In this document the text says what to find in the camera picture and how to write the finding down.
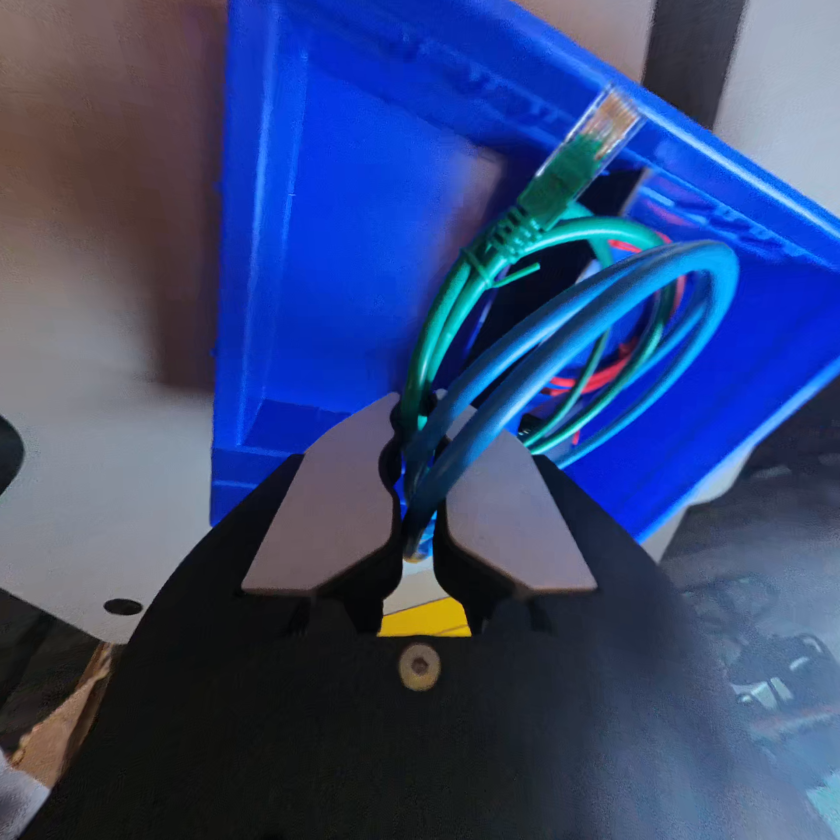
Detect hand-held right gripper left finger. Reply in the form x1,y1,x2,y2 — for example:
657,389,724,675
239,392,404,636

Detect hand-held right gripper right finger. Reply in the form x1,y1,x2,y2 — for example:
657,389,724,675
433,406,599,636

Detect blue plastic bin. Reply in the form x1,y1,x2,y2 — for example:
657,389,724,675
210,0,840,546

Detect green ethernet cable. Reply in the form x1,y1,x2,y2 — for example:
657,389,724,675
399,84,680,457

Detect blue ethernet cable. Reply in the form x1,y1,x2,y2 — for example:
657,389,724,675
402,239,741,563

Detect yellow plastic piece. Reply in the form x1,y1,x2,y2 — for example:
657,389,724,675
377,596,472,637

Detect brown cardboard piece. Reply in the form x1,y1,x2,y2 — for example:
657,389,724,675
12,642,116,790

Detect black pole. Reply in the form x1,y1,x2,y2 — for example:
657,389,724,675
642,0,749,130

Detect red cable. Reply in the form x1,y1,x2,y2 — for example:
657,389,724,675
543,231,690,399

